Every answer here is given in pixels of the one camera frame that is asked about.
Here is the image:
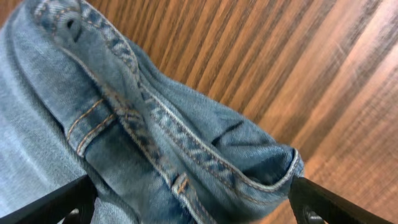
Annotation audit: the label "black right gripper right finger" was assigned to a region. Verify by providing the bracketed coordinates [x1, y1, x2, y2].
[289, 177, 390, 224]

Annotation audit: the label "blue denim jeans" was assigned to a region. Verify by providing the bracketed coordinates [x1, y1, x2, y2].
[1, 1, 303, 223]

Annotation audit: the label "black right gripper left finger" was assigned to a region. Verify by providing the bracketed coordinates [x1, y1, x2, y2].
[1, 175, 97, 224]

